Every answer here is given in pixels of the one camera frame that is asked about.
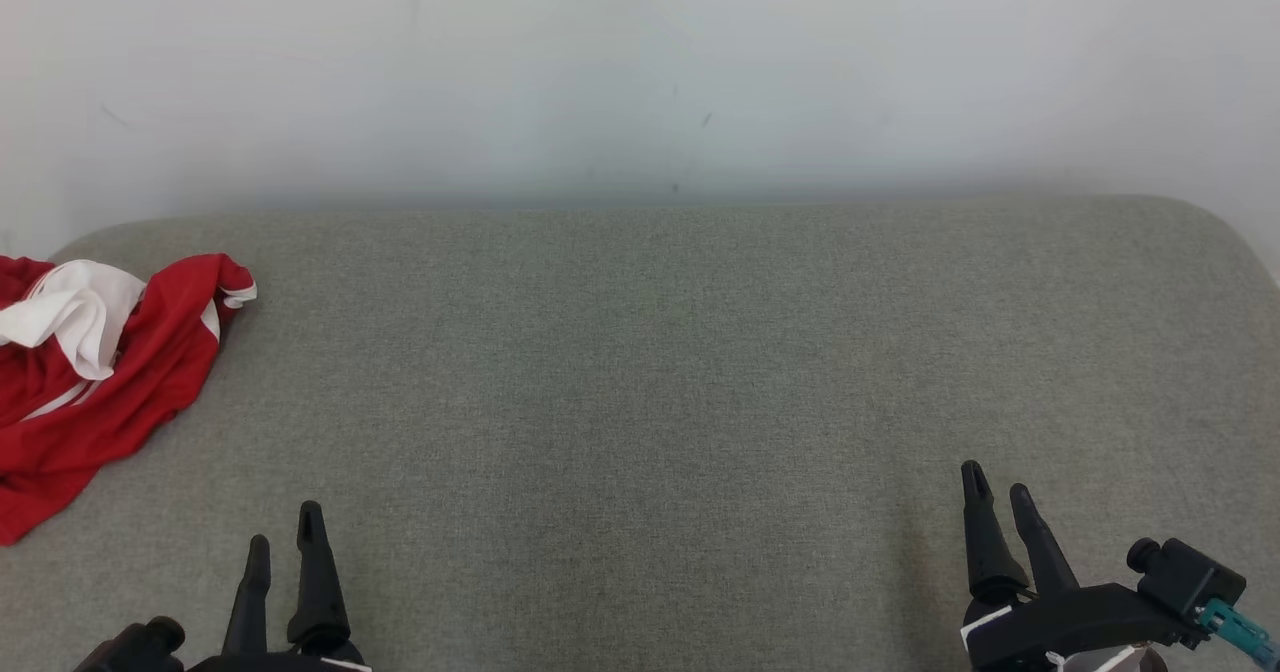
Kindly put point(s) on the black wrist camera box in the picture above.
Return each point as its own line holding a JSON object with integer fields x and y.
{"x": 1185, "y": 577}
{"x": 135, "y": 647}

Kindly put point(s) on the red and white sleeveless top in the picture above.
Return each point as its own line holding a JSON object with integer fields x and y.
{"x": 75, "y": 317}

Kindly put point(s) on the red shorts with white stripe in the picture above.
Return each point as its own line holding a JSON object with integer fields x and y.
{"x": 150, "y": 372}

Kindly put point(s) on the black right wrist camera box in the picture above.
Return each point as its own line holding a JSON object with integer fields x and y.
{"x": 1185, "y": 577}

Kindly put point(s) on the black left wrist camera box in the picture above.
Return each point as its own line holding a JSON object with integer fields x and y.
{"x": 135, "y": 647}

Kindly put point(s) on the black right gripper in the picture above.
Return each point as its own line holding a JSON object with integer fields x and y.
{"x": 1070, "y": 622}

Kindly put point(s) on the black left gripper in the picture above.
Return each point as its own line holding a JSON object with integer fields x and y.
{"x": 290, "y": 663}

